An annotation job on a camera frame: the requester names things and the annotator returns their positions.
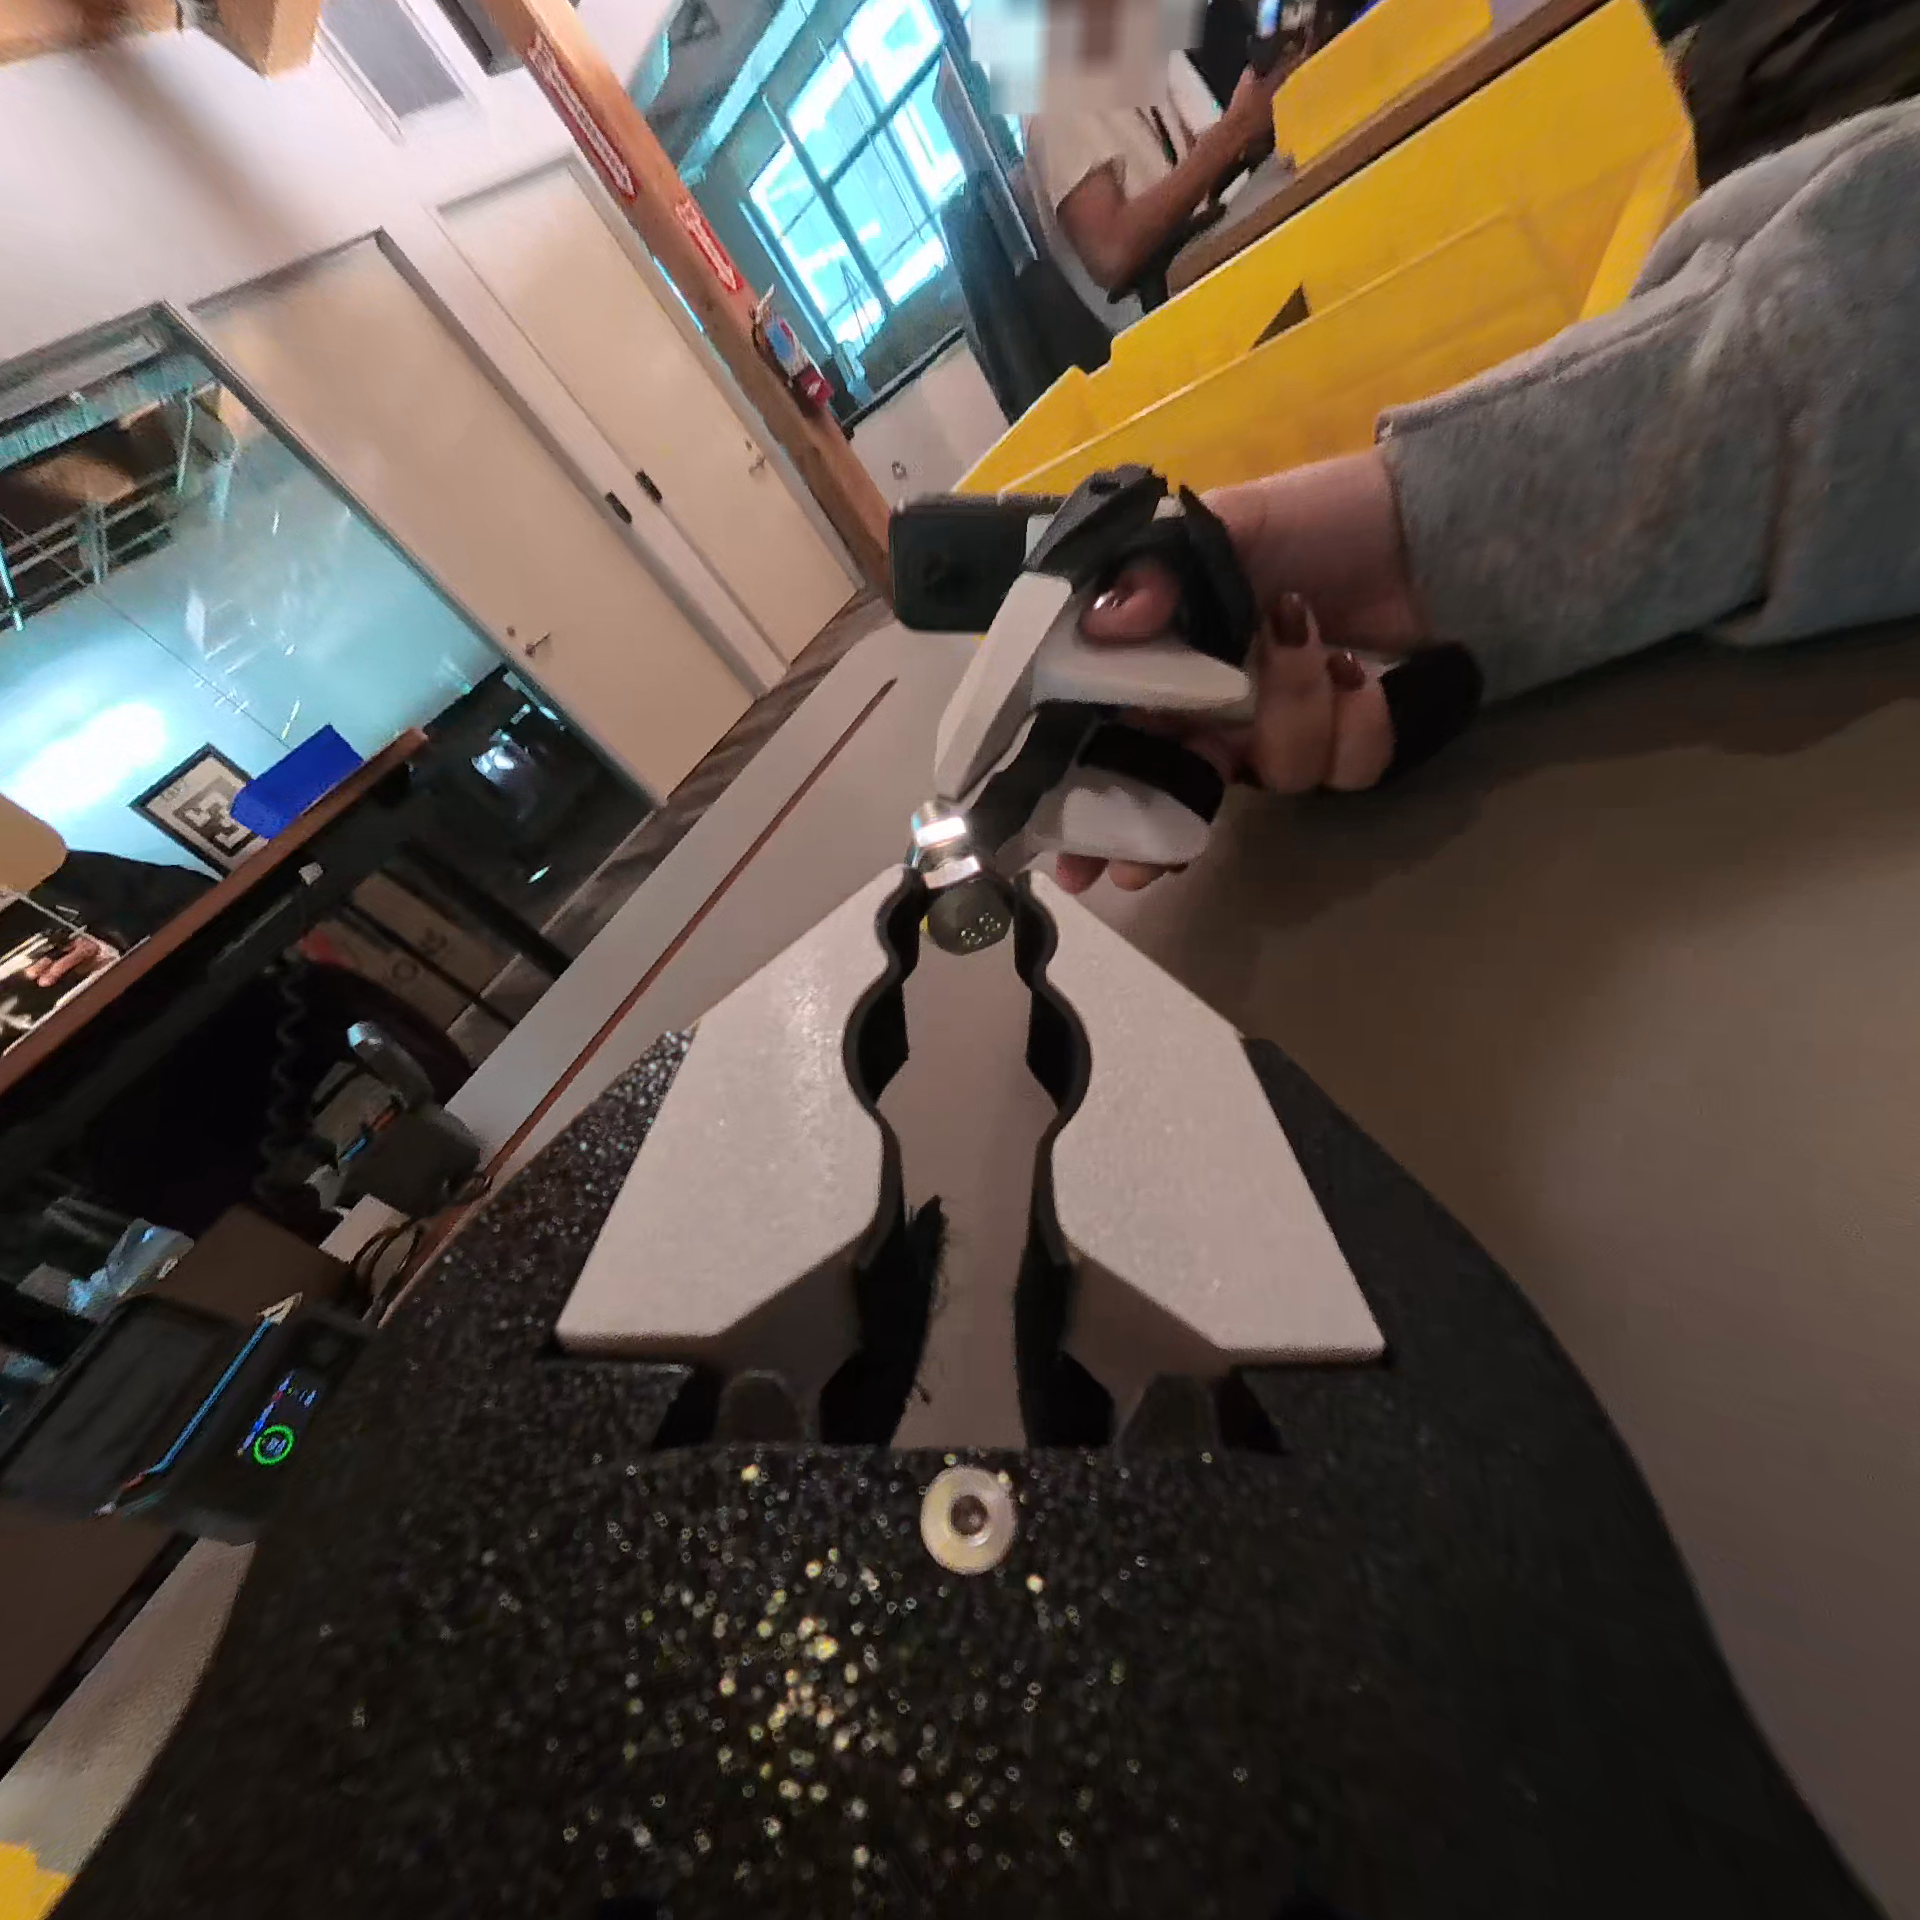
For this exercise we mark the white cabinet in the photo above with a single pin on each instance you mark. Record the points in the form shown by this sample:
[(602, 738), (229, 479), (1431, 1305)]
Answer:
[(930, 429)]

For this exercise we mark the red fire extinguisher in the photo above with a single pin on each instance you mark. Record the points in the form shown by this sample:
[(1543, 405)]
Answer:
[(809, 382)]

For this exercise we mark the blue plastic bin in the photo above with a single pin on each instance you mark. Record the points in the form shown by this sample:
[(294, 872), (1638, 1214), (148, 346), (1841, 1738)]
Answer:
[(301, 780)]

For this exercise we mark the black office chair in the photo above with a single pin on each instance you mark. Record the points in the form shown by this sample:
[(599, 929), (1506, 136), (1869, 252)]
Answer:
[(1005, 316)]

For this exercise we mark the silver hex bolt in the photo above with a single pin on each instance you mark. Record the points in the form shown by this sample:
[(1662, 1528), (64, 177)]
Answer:
[(968, 921)]

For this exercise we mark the wooden support post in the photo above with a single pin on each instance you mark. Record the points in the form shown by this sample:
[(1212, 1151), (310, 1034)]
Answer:
[(704, 285)]

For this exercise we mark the black portable power station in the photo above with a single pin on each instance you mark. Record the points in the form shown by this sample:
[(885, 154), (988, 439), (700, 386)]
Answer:
[(135, 1410)]

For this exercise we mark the red sign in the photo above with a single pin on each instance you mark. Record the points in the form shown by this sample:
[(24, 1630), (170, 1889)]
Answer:
[(710, 247), (588, 134)]

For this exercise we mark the large paned window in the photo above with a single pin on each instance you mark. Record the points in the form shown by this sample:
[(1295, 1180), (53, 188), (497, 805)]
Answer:
[(856, 196)]

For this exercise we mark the white door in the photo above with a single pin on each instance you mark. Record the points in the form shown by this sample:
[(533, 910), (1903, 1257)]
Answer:
[(646, 422)]

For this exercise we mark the small yellow plastic bin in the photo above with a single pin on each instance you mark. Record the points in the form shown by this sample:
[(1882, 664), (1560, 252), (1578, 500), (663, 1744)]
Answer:
[(1381, 76)]

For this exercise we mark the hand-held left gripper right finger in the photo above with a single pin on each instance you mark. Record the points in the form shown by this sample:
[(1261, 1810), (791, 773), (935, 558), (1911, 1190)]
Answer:
[(1184, 1172)]

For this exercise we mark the person's right hand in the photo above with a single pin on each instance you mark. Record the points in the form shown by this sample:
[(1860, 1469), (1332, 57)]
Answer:
[(1319, 599)]

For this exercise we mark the white wall vent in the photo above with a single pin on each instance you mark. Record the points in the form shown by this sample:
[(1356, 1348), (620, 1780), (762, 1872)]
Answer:
[(394, 53)]

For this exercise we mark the yellow plastic piece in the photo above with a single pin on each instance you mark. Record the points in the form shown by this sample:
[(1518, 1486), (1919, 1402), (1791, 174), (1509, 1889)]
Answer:
[(30, 1882)]

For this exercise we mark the large yellow plastic bin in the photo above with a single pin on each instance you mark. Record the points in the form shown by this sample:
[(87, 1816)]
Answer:
[(1350, 300)]

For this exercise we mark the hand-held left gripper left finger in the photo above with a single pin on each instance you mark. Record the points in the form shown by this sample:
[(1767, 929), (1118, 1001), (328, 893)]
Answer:
[(735, 1172)]

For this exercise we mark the framed black and white tag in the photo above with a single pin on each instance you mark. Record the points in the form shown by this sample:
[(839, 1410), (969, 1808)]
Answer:
[(196, 810)]

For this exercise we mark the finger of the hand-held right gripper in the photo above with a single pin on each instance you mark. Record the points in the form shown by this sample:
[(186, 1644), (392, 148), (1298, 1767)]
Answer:
[(1005, 674), (1125, 825)]

